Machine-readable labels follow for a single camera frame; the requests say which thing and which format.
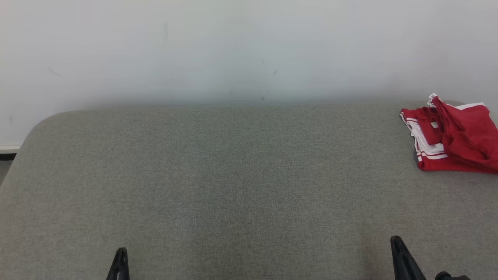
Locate white wall baseboard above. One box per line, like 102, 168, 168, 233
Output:
0, 145, 22, 161

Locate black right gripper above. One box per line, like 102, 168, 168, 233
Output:
390, 235, 471, 280

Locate red shorts with white stripe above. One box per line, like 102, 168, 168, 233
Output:
427, 93, 498, 173

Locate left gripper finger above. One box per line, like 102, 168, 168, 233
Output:
121, 247, 130, 280
106, 249, 122, 280

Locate grey fabric sofa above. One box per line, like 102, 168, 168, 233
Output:
0, 101, 498, 280

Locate red white basketball jersey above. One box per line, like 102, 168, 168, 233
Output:
400, 107, 498, 173

